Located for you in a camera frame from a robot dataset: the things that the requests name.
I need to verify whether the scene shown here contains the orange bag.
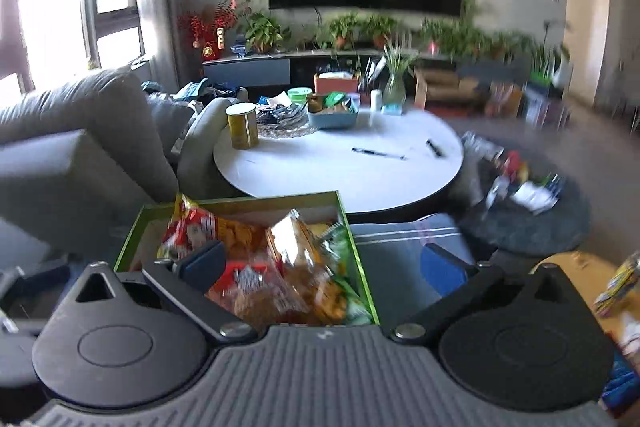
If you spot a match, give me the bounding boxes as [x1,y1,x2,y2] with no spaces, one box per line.
[486,81,524,118]

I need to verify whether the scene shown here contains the orange box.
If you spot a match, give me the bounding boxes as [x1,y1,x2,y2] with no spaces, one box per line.
[313,72,360,97]

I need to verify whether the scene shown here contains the yellow red chip bag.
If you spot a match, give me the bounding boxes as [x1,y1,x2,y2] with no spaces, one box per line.
[156,193,273,262]

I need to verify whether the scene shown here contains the green cardboard box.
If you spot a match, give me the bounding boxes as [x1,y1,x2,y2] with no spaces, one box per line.
[114,190,382,329]

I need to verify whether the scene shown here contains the long black pen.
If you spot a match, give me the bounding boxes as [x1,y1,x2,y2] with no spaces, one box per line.
[351,147,407,161]

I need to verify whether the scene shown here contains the clear storage boxes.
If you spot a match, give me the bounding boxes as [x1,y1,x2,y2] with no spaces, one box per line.
[521,86,572,128]

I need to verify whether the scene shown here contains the dark jar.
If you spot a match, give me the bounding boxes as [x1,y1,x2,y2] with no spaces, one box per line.
[486,176,507,208]

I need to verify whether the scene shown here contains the grey sofa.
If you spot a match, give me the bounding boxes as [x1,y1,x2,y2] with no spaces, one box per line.
[0,66,251,270]

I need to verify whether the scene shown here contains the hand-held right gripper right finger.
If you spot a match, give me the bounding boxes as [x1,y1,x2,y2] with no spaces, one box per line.
[392,243,581,343]

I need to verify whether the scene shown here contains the glass vase with plant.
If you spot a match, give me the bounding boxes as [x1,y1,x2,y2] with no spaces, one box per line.
[380,43,418,108]

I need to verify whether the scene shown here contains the glass plate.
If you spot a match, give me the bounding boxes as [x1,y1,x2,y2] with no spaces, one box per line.
[256,103,319,139]

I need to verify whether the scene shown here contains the yellow blue packet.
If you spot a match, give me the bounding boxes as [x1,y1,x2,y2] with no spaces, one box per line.
[594,251,640,319]

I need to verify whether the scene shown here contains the tall plant in white pot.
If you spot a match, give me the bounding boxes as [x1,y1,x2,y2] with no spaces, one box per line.
[531,18,574,88]

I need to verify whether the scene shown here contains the clear plastic bag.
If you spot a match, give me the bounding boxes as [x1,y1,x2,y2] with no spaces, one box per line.
[461,131,504,164]

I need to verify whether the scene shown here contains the white round table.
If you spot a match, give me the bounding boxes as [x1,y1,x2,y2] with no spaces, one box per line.
[213,106,464,215]

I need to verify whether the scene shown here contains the grey television cabinet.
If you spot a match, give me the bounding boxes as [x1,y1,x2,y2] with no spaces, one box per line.
[202,49,532,88]

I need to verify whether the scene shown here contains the dark round table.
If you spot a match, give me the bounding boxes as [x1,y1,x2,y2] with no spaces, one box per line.
[459,146,592,259]

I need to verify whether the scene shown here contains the white cloth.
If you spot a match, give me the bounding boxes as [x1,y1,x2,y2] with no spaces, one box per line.
[511,181,559,214]

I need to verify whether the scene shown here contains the green crisps bag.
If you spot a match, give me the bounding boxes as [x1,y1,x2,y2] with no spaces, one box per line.
[267,208,376,327]

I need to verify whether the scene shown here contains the blue basket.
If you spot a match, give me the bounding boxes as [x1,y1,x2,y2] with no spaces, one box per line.
[305,92,361,130]

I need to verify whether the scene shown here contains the red decorative plant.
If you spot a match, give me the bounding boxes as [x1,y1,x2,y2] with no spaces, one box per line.
[176,0,242,61]

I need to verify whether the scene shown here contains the yellow can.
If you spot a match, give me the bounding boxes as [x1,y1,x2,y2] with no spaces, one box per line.
[226,102,260,150]

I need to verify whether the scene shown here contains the pile of clothes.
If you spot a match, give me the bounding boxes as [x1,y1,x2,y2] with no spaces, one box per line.
[141,78,242,108]

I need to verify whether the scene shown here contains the large red snack bag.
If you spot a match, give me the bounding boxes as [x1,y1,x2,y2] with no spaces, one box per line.
[207,256,312,327]

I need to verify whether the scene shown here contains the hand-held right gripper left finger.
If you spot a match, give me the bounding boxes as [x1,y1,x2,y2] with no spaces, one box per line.
[65,241,256,342]

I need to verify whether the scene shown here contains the yellow wooden chair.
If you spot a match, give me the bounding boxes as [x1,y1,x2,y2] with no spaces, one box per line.
[529,250,640,360]

